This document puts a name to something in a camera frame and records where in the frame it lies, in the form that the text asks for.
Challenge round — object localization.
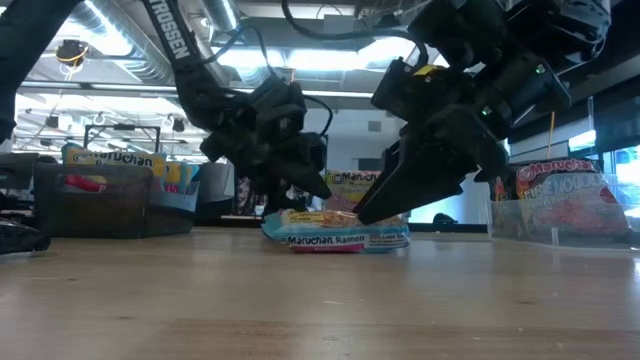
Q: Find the black aluminium table frame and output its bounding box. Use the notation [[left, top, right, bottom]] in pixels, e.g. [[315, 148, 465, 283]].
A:
[[194, 214, 494, 235]]

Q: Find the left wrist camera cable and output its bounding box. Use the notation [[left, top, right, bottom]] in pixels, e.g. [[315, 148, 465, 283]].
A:
[[209, 24, 335, 140]]

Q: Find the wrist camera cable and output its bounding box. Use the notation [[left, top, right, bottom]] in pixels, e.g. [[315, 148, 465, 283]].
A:
[[280, 0, 431, 69], [209, 24, 335, 140]]

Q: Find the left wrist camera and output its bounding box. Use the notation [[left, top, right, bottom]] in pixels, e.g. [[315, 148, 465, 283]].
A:
[[248, 79, 308, 127]]

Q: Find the silver ventilation duct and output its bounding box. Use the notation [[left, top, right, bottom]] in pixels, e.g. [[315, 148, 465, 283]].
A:
[[199, 0, 241, 32]]

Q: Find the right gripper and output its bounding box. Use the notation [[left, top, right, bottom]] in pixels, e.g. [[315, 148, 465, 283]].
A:
[[354, 81, 517, 226]]

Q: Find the clear plastic bin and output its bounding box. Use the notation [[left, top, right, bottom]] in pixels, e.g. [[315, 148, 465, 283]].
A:
[[485, 169, 640, 249]]

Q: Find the black ceiling cord reel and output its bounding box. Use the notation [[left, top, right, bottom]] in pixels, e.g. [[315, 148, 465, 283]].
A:
[[53, 38, 90, 67]]

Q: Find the black Fire Noodle ramen packet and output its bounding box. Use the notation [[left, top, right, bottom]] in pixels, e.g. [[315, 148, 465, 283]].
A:
[[513, 157, 632, 237], [0, 218, 52, 255], [491, 172, 521, 202]]

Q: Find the dark smoked plastic bin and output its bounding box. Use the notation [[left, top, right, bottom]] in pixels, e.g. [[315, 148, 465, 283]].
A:
[[32, 162, 201, 240]]

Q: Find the dark roller blind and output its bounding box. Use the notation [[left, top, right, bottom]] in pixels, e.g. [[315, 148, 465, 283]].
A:
[[593, 89, 640, 154]]

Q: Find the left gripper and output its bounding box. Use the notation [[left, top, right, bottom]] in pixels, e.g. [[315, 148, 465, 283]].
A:
[[200, 119, 335, 216]]

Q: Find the black monitor stand frame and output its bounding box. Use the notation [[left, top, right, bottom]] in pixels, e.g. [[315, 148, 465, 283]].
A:
[[82, 123, 162, 152]]

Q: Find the blue yellow Maruchan ramen packet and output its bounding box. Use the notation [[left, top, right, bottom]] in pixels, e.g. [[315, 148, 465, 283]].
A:
[[60, 143, 169, 194], [260, 208, 412, 255], [163, 160, 187, 195], [182, 163, 201, 194]]

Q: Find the grey ceiling box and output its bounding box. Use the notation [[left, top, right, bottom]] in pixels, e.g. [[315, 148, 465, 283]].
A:
[[322, 13, 358, 37]]

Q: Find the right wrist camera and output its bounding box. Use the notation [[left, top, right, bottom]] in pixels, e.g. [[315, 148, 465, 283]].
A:
[[370, 58, 455, 124]]

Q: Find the ceiling light panel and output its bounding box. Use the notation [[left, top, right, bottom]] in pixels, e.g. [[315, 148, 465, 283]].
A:
[[217, 45, 382, 72]]

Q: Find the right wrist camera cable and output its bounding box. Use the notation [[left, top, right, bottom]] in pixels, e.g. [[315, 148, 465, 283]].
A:
[[280, 0, 431, 69]]

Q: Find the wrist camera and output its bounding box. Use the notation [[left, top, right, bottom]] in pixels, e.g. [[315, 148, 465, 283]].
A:
[[248, 79, 308, 127], [370, 58, 455, 124]]

